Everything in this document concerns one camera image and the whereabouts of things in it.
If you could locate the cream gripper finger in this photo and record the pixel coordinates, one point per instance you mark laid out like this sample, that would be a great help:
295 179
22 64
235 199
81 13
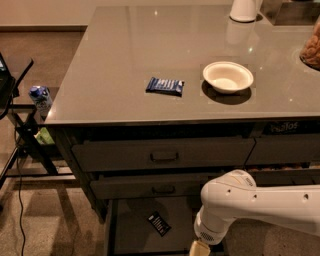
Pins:
199 248

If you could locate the black rxbar chocolate bar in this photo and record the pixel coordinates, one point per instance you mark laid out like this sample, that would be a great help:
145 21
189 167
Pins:
160 225

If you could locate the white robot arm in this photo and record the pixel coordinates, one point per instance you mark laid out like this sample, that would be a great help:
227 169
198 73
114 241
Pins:
235 195

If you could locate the open bottom grey drawer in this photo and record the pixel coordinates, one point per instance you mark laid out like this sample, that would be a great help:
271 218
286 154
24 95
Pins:
129 232

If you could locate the middle left grey drawer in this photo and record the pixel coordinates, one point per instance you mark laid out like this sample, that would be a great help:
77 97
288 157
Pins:
150 185

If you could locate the middle right grey drawer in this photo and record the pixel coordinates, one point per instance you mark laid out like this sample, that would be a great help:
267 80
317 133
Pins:
269 178

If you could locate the top left grey drawer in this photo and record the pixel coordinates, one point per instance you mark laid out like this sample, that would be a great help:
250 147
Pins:
163 153

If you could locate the top right grey drawer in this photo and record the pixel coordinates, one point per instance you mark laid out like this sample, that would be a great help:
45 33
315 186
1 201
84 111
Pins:
280 149

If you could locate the black snack bag in drawer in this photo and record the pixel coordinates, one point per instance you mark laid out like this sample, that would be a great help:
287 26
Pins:
292 127

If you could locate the grey counter cabinet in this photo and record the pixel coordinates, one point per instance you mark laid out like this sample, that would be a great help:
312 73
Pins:
103 95

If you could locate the blue candy bar wrapper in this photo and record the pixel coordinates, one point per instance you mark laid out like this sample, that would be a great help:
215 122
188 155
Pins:
165 86

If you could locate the white paper bowl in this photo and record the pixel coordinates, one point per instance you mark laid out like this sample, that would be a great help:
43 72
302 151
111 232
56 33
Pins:
228 77

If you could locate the green packet on cart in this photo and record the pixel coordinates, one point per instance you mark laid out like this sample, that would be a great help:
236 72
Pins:
44 137

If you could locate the black side cart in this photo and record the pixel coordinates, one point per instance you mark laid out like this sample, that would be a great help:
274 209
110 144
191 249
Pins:
27 123

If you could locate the glass jar of nuts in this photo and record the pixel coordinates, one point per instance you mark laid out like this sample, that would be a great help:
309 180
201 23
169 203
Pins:
310 54

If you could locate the white cylindrical container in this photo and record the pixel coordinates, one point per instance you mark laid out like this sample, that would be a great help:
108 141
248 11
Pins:
245 11

